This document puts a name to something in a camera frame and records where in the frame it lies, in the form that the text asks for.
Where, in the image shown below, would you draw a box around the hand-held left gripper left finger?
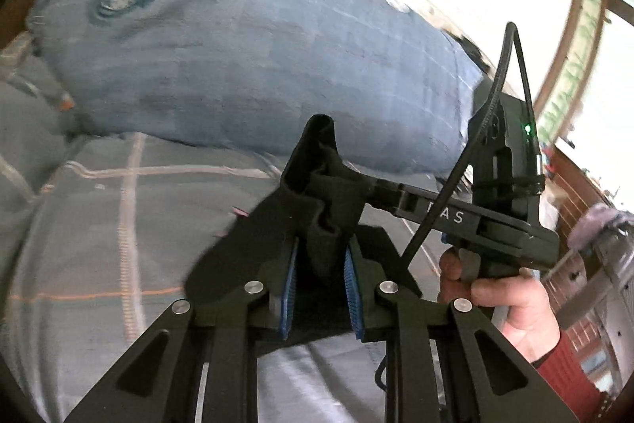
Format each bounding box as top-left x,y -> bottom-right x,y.
64,235 -> 300,423

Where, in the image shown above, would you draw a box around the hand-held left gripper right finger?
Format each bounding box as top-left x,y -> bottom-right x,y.
344,237 -> 580,423

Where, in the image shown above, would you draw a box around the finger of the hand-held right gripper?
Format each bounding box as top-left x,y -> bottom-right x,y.
364,175 -> 402,212

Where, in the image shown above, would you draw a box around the black pants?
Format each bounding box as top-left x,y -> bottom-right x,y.
183,113 -> 424,347

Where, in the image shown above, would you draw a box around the person's right forearm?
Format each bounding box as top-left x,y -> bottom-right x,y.
532,331 -> 615,423

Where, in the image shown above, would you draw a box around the person's right hand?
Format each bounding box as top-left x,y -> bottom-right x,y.
438,249 -> 560,362

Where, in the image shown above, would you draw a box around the brown wooden cabinet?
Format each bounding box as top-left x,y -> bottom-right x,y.
542,145 -> 615,345

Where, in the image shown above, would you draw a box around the lilac fuzzy cloth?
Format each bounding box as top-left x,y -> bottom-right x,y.
569,202 -> 634,250

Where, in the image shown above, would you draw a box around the grey checked bed sheet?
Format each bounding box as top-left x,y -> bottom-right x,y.
0,31 -> 447,423

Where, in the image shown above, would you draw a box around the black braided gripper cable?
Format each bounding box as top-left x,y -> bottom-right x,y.
399,21 -> 538,270

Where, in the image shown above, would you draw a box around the grey metal frame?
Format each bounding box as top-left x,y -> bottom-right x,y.
560,225 -> 634,404

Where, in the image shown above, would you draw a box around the wooden frame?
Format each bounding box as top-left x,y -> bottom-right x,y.
532,0 -> 615,141

